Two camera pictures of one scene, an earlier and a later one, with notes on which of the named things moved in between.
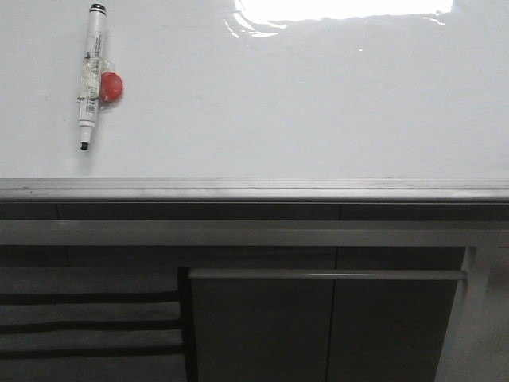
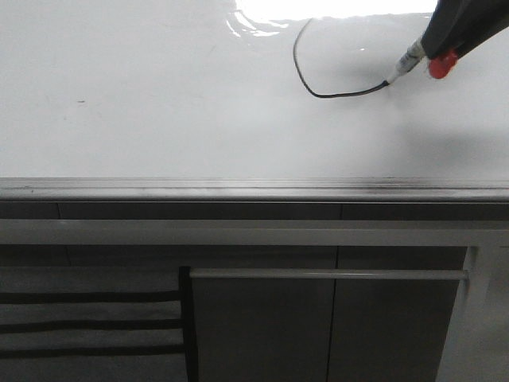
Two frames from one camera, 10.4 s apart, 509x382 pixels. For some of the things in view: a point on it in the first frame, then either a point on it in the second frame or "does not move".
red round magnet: x=111 y=86 -> x=439 y=66
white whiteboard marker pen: x=91 y=86 -> x=412 y=56
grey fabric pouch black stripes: x=96 y=324 does not move
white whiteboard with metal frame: x=258 y=101 does not move
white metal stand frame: x=477 y=346 does not move
